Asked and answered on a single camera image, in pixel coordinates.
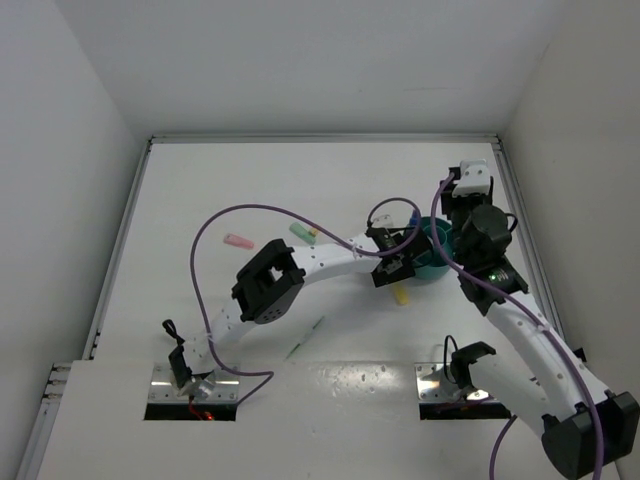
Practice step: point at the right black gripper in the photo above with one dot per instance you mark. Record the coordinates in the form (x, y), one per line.
(447, 201)

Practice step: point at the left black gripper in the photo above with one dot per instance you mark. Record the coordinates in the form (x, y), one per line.
(402, 272)

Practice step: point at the yellow highlighter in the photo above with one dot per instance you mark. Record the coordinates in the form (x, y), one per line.
(400, 295)

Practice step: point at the blue correction tape pen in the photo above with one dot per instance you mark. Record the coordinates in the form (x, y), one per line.
(414, 219)

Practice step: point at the green highlighter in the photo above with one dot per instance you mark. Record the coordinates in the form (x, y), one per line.
(302, 233)

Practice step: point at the pink highlighter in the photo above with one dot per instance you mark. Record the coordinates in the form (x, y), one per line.
(238, 241)

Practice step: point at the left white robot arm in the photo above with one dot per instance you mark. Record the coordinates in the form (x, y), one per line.
(268, 284)

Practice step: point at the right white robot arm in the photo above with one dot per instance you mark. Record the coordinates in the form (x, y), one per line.
(582, 424)

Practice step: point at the teal round divided container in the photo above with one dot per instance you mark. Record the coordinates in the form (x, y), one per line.
(432, 266)

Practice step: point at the green pen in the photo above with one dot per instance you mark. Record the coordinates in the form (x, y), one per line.
(305, 338)

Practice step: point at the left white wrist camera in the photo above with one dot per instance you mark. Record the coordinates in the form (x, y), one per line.
(382, 221)

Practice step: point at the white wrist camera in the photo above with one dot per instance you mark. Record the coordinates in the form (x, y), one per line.
(382, 221)
(475, 179)

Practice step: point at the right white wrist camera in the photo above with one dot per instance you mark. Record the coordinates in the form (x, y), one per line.
(475, 179)

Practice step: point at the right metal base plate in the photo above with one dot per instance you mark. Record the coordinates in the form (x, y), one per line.
(433, 387)

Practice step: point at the metal base plate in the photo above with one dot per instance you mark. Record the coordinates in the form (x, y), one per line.
(217, 387)
(433, 387)

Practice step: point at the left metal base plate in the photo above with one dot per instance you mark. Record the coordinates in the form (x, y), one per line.
(217, 387)

